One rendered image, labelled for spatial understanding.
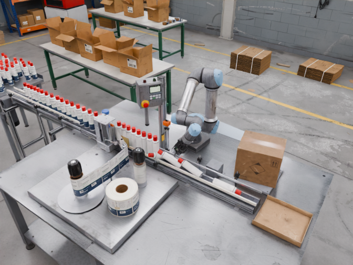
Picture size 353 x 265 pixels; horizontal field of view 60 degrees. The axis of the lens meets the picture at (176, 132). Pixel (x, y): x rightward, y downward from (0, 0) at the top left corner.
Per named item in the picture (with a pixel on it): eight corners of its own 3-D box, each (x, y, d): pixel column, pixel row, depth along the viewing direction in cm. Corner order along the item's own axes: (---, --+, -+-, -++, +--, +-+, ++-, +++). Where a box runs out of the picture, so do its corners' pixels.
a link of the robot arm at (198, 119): (189, 111, 209) (184, 121, 202) (205, 114, 206) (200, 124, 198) (189, 120, 214) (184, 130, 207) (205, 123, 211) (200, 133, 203)
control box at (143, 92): (137, 103, 226) (135, 79, 215) (158, 99, 231) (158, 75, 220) (141, 109, 218) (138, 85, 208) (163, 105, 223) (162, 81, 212)
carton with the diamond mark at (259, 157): (232, 176, 224) (237, 147, 208) (240, 158, 242) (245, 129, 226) (274, 188, 214) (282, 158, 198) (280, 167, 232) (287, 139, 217)
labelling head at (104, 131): (97, 146, 249) (92, 119, 235) (108, 139, 258) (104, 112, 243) (109, 152, 243) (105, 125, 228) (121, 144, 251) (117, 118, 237)
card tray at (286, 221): (251, 223, 191) (252, 219, 189) (266, 198, 209) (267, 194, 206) (300, 247, 177) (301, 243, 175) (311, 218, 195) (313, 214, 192)
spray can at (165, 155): (178, 170, 226) (156, 154, 228) (182, 164, 229) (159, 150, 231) (180, 167, 222) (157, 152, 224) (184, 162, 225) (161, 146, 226)
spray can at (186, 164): (200, 179, 219) (177, 162, 226) (204, 172, 219) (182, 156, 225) (198, 179, 214) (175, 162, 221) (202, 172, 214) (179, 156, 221)
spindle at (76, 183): (71, 195, 203) (62, 162, 186) (82, 187, 209) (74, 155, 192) (80, 201, 198) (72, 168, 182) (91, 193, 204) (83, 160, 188)
